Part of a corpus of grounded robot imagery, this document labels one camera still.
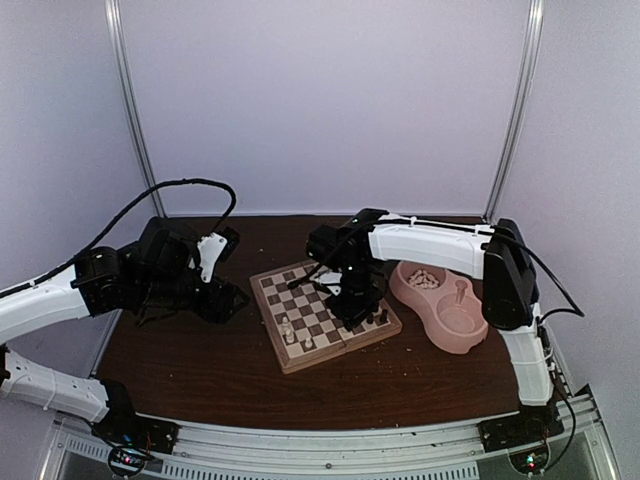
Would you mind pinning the pink double pet bowl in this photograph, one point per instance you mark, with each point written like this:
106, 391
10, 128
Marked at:
451, 314

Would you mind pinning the aluminium front rail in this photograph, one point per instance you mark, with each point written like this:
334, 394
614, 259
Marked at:
452, 450

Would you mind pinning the aluminium frame post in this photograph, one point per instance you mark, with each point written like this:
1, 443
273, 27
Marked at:
117, 37
527, 68

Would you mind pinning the dark chess pieces row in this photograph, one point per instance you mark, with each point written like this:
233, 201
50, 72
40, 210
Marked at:
378, 318

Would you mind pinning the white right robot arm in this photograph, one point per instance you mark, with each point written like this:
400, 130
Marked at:
495, 255

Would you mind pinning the wooden chess board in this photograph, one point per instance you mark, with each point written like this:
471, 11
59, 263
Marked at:
309, 317

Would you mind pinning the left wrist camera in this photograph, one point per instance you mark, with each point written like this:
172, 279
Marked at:
212, 249

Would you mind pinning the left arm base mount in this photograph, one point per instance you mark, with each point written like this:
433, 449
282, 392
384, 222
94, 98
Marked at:
146, 434

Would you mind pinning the right circuit board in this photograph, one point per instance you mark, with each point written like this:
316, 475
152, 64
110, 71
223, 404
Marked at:
530, 461

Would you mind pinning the pile of white chess pieces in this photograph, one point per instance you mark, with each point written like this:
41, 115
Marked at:
422, 279

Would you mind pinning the right aluminium frame post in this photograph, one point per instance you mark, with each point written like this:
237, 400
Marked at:
527, 68

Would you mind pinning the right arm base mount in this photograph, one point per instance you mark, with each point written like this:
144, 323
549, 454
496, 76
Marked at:
517, 430

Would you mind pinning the left circuit board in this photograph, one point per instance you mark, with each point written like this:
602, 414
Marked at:
124, 461

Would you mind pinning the circuit board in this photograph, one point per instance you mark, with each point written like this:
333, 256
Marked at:
530, 461
124, 461

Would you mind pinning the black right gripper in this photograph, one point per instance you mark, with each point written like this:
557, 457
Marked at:
353, 316

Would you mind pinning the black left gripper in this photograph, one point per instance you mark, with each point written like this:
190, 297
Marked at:
216, 306

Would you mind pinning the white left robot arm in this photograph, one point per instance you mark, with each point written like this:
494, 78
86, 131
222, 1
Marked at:
89, 286

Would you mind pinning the left aluminium frame post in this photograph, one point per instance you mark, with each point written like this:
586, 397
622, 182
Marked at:
117, 37

